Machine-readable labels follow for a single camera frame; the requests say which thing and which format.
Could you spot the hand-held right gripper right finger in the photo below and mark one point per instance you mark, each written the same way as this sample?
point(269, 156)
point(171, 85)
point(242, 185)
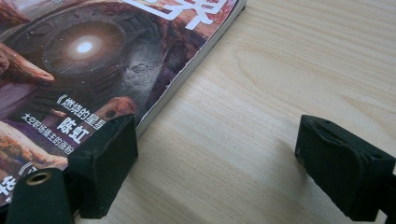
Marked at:
point(339, 165)

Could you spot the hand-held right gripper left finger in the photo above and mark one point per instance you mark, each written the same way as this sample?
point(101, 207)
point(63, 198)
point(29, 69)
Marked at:
point(106, 168)

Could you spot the magazine with reddish-brown cover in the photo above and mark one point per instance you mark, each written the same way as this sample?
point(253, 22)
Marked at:
point(93, 62)

